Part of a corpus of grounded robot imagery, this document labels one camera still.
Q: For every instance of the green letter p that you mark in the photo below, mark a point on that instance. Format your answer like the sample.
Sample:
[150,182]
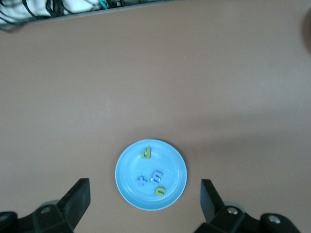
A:
[147,154]

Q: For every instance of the green letter u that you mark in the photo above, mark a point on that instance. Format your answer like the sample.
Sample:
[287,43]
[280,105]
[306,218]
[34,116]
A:
[160,191]

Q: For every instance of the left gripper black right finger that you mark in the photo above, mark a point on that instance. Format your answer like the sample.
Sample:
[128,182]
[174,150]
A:
[213,208]

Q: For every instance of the brown table cover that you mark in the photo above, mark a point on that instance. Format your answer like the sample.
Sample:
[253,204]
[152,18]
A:
[170,85]

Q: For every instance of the blue letter m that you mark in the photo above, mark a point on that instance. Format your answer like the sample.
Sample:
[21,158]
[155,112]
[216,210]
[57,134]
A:
[156,176]

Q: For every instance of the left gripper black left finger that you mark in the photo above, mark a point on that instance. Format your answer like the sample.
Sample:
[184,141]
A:
[70,208]

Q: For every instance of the blue plate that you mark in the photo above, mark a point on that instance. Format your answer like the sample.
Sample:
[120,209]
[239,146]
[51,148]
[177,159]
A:
[131,170]

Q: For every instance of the blue letter x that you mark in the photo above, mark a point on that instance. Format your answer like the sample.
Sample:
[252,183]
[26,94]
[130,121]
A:
[141,181]

